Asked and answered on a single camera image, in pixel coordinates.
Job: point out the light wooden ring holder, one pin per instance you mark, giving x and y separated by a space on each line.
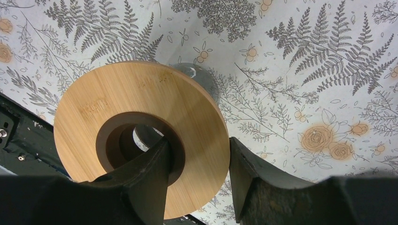
123 94

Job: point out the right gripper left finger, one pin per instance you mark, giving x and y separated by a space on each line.
133 194

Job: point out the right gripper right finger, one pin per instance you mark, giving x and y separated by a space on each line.
263 194

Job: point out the floral patterned table mat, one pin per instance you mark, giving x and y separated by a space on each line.
310 86

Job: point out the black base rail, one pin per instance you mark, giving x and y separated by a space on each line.
29 147

